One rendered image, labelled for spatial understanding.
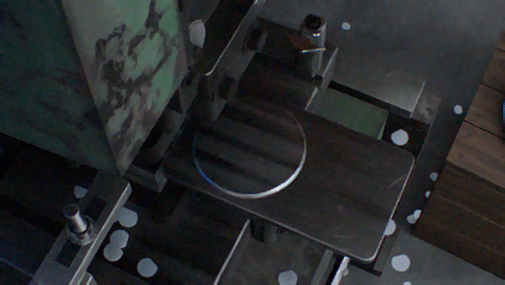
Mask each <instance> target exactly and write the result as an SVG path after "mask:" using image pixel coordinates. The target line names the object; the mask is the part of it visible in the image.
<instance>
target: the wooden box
mask: <svg viewBox="0 0 505 285"><path fill-rule="evenodd" d="M504 100H505V28H504V30H503V32H502V34H501V36H500V38H499V42H498V44H497V46H496V48H495V50H494V52H493V54H492V56H491V61H490V63H489V65H488V67H487V69H486V70H485V72H484V74H483V76H482V81H481V83H480V85H479V86H478V88H477V90H476V92H475V95H474V97H473V100H472V102H471V105H470V107H469V109H468V111H467V113H466V115H465V117H464V119H463V121H462V124H461V126H460V128H459V130H458V132H457V135H456V137H455V138H454V141H453V143H452V145H451V147H450V149H449V151H448V154H447V155H446V157H445V160H444V162H443V165H442V167H441V169H440V171H439V172H438V174H437V176H436V181H435V183H434V185H433V187H432V189H431V190H430V192H429V194H428V197H427V201H426V203H425V205H424V206H423V208H422V210H421V212H420V215H419V217H418V220H417V222H416V224H415V228H414V230H413V233H412V235H414V236H416V237H417V238H419V239H421V240H423V241H425V242H426V243H428V244H431V245H433V246H435V247H437V248H439V249H441V250H443V251H445V252H447V253H450V254H453V255H455V256H457V257H459V258H460V259H462V260H464V261H466V262H469V263H470V264H472V265H475V266H477V267H478V268H480V269H482V270H484V271H488V272H490V273H491V274H493V275H495V276H497V277H499V278H501V279H503V280H505V130H504V126H503V120H502V111H503V105H504Z"/></svg>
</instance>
